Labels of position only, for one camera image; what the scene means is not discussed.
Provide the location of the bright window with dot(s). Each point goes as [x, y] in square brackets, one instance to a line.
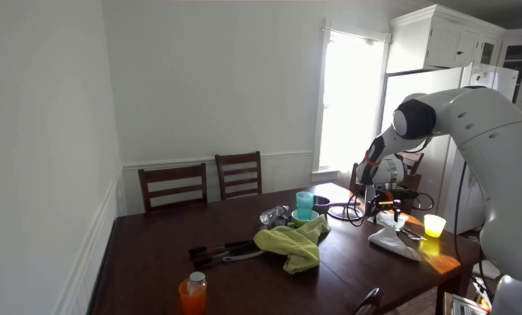
[351, 88]

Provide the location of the orange juice bottle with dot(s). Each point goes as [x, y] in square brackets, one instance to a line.
[194, 298]

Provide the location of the teal plastic cup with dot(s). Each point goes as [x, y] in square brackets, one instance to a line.
[306, 202]

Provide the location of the crumpled silver foil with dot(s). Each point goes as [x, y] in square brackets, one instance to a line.
[274, 214]

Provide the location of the white cabinet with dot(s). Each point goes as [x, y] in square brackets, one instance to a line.
[430, 36]

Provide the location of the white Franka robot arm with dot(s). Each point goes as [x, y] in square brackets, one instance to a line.
[495, 151]

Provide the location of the crumpled white napkin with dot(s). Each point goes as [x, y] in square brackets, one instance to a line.
[402, 221]

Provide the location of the metal utensil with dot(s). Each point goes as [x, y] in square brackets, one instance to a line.
[412, 235]

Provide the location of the white paper sheets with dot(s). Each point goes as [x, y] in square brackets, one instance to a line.
[393, 241]

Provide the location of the yellow translucent cup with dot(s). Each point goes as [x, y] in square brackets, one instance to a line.
[435, 227]

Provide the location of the green towel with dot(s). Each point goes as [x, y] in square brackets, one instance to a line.
[293, 242]

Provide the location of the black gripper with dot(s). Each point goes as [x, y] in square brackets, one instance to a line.
[384, 204]

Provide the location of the teal bowl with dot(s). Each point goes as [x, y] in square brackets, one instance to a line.
[297, 218]

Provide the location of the round pan lid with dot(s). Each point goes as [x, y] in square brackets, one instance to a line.
[344, 213]

